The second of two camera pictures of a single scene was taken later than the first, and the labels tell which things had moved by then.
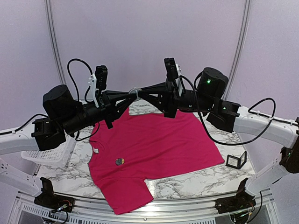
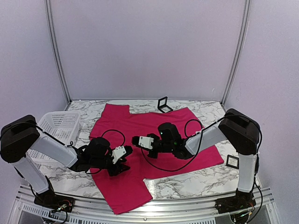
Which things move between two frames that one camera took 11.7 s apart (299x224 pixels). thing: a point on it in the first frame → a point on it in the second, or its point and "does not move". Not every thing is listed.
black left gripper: [108, 104] → [118, 168]
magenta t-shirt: [140, 147] does not move
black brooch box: [236, 162] does not move
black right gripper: [170, 106] → [153, 155]
